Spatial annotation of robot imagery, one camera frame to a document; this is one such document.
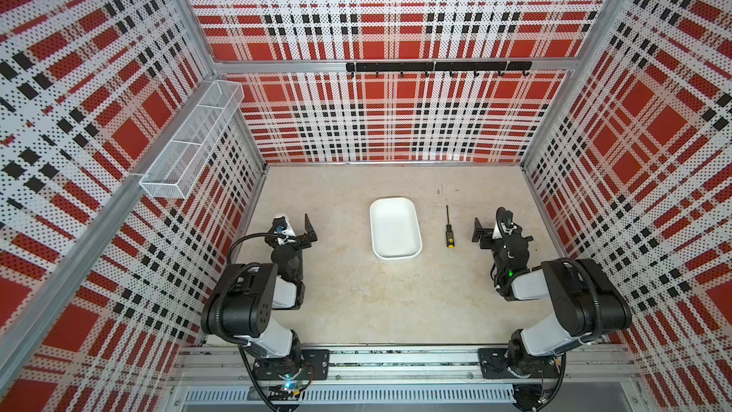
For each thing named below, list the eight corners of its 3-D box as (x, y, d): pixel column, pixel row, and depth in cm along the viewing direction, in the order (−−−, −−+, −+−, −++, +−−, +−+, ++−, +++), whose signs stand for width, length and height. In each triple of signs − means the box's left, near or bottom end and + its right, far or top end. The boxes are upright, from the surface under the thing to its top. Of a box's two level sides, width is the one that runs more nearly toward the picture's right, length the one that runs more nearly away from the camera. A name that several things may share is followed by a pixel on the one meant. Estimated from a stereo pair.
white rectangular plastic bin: (368, 265, 94) (367, 256, 89) (370, 206, 110) (369, 196, 105) (422, 264, 94) (424, 256, 89) (416, 206, 110) (417, 196, 105)
